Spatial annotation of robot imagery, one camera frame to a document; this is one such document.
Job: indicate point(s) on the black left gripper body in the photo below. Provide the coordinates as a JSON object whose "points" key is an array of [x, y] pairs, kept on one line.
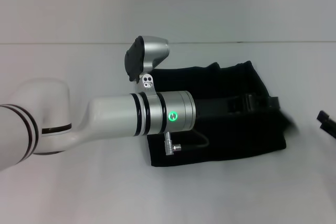
{"points": [[218, 108]]}

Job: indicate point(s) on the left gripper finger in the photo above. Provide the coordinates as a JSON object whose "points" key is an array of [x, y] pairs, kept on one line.
{"points": [[265, 102]]}

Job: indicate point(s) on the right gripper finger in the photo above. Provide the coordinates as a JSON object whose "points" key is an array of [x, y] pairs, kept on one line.
{"points": [[325, 121]]}

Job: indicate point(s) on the black t-shirt with FREE print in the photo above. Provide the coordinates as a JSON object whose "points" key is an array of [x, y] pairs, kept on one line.
{"points": [[236, 142]]}

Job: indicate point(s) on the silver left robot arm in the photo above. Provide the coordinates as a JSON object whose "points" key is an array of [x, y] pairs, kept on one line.
{"points": [[105, 119]]}

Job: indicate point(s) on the silver camera mount bracket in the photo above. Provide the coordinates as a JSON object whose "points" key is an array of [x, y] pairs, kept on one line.
{"points": [[147, 85]]}

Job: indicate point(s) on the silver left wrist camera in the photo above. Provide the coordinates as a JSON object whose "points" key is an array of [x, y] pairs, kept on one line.
{"points": [[149, 53]]}

